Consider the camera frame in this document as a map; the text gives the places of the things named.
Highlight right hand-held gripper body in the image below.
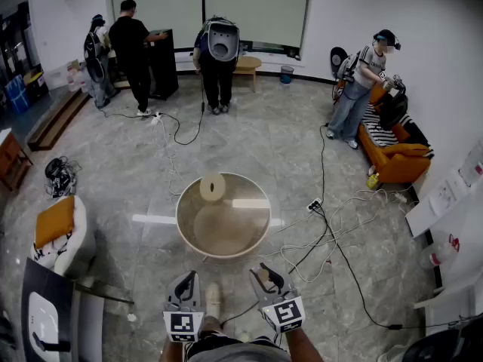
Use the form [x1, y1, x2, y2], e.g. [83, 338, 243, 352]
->
[257, 289, 306, 335]

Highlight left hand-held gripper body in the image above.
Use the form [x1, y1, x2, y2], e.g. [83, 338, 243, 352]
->
[162, 300, 207, 344]

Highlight person's right forearm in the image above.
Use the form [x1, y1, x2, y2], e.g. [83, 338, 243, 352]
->
[282, 328, 325, 362]

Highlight person's left forearm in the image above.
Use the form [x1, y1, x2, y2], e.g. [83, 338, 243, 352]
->
[158, 338, 186, 362]

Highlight round glass coffee table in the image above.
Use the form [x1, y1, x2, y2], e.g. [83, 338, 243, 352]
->
[175, 171, 272, 265]

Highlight person's white shoe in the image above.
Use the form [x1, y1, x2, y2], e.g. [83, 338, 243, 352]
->
[205, 282, 222, 318]

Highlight person's left leg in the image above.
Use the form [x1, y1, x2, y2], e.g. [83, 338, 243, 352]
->
[198, 314, 228, 336]

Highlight person's dark shorts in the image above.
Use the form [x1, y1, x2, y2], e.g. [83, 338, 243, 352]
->
[186, 332, 292, 362]

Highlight white armchair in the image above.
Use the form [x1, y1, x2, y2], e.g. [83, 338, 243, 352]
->
[29, 195, 97, 279]

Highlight black side table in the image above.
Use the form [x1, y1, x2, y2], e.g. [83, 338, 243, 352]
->
[20, 256, 135, 362]

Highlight white flat device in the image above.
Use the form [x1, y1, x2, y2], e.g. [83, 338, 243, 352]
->
[27, 291, 62, 362]

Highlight orange cushion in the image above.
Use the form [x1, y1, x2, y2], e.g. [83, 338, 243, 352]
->
[34, 195, 76, 250]

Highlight clear bottle red label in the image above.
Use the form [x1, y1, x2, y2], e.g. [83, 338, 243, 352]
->
[418, 233, 462, 271]

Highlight orange sofa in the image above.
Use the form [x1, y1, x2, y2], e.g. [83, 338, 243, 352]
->
[333, 79, 433, 185]

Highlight black white striped blanket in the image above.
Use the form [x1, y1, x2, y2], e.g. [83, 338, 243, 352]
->
[361, 103, 435, 154]

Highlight white paper sheets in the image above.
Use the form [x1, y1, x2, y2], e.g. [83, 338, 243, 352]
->
[427, 178, 460, 219]

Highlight white desk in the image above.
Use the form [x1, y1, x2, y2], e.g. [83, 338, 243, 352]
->
[405, 164, 483, 318]

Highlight wooden floor step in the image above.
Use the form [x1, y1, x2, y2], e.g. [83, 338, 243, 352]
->
[26, 88, 92, 152]

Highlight black bag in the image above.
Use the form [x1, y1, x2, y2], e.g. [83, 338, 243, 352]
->
[377, 87, 410, 131]

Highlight round wooden side table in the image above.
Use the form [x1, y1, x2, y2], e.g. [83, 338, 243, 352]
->
[232, 55, 263, 94]

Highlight black tall cabinet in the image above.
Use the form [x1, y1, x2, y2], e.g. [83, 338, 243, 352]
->
[144, 29, 180, 101]

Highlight grey backpack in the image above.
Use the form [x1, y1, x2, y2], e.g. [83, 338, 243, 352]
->
[336, 51, 361, 84]

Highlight black round panel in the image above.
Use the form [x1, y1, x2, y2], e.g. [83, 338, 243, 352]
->
[330, 46, 349, 79]

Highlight white hard-shell backpack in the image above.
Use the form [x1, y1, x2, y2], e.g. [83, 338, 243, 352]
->
[207, 18, 241, 63]

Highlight blue plastic crate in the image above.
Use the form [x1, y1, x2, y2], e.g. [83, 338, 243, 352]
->
[4, 74, 32, 115]

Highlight grey window blind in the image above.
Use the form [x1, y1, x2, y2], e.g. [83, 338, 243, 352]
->
[109, 0, 205, 51]
[203, 0, 315, 51]

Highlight long black floor cable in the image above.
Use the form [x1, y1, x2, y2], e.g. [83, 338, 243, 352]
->
[288, 124, 483, 332]

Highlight tangled white cables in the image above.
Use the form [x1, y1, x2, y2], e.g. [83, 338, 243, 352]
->
[278, 188, 420, 284]

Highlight looped white cable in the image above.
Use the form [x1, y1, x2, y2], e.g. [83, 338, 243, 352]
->
[150, 117, 186, 204]

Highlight thin black floor cable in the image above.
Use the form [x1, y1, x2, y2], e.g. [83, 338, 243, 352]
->
[95, 76, 207, 147]

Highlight pile of black cables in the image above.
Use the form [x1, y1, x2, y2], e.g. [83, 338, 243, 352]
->
[44, 155, 82, 200]

